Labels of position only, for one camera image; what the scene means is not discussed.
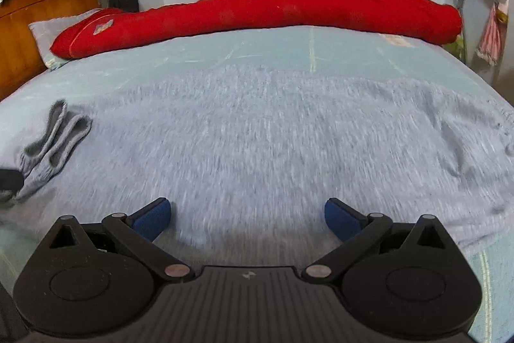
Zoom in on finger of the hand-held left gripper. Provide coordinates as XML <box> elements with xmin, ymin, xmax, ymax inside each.
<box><xmin>0</xmin><ymin>168</ymin><xmax>25</xmax><ymax>192</ymax></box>

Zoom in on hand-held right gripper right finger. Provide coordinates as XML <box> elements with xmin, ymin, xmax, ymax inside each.
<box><xmin>301</xmin><ymin>197</ymin><xmax>449</xmax><ymax>283</ymax></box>

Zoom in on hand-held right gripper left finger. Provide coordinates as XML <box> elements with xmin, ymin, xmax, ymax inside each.
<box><xmin>47</xmin><ymin>197</ymin><xmax>196</xmax><ymax>283</ymax></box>

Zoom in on grey pants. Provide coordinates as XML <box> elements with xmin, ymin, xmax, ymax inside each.
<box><xmin>0</xmin><ymin>64</ymin><xmax>514</xmax><ymax>252</ymax></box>

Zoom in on wooden headboard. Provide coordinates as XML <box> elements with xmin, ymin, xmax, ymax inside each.
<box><xmin>0</xmin><ymin>0</ymin><xmax>101</xmax><ymax>103</ymax></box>

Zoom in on grey pillow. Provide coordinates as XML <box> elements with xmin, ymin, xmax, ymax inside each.
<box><xmin>29</xmin><ymin>7</ymin><xmax>104</xmax><ymax>71</ymax></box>

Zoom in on light blue checked bed blanket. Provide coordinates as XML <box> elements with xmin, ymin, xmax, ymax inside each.
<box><xmin>0</xmin><ymin>25</ymin><xmax>514</xmax><ymax>343</ymax></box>

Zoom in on red quilt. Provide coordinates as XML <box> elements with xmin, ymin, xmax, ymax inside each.
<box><xmin>50</xmin><ymin>0</ymin><xmax>463</xmax><ymax>59</ymax></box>

